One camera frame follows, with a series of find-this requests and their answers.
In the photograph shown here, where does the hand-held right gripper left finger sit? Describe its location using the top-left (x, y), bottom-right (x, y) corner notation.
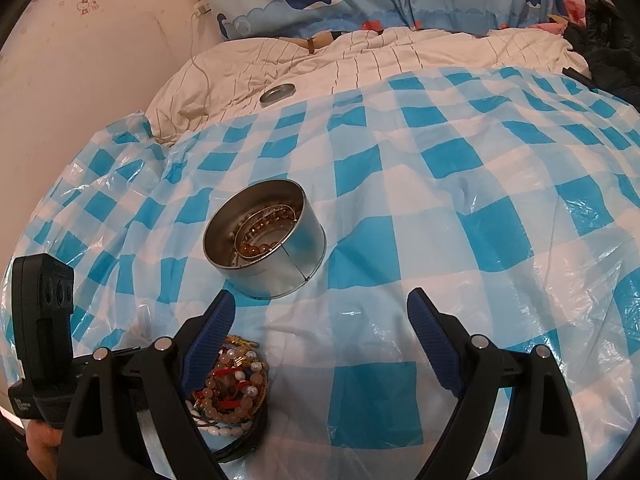
top-left (59, 290), bottom-right (237, 480)

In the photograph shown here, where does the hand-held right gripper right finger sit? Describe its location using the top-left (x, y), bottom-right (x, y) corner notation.
top-left (406, 287), bottom-right (588, 480)

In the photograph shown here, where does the pile of bead bracelets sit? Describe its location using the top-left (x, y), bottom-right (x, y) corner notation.
top-left (186, 335), bottom-right (271, 443)

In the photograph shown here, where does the amber bead bracelet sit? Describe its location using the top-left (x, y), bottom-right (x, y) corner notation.
top-left (231, 204), bottom-right (304, 262)

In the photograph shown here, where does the black braided bracelet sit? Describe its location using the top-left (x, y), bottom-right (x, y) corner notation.
top-left (212, 425), bottom-right (267, 465)

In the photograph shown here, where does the round metal tin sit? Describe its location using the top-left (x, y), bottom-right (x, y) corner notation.
top-left (202, 180), bottom-right (327, 301)

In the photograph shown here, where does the person's left hand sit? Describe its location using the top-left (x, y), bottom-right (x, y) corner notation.
top-left (25, 421), bottom-right (63, 480)

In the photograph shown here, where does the blue checkered plastic sheet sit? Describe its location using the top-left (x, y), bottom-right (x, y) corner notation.
top-left (0, 67), bottom-right (640, 480)

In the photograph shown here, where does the round metal tin lid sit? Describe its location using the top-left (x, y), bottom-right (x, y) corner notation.
top-left (259, 83), bottom-right (297, 107)

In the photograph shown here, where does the white striped duvet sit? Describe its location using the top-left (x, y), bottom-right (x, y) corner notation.
top-left (145, 27), bottom-right (592, 147)

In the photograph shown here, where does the pile of black clothes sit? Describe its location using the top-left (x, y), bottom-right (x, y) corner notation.
top-left (561, 0), bottom-right (640, 111)

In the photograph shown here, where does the pink cloth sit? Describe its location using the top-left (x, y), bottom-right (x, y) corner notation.
top-left (529, 0), bottom-right (587, 32)

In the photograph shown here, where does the white charger cable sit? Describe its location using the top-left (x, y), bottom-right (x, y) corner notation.
top-left (176, 10), bottom-right (211, 122)

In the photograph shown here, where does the brown and black strap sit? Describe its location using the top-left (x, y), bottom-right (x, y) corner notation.
top-left (291, 34), bottom-right (347, 57)

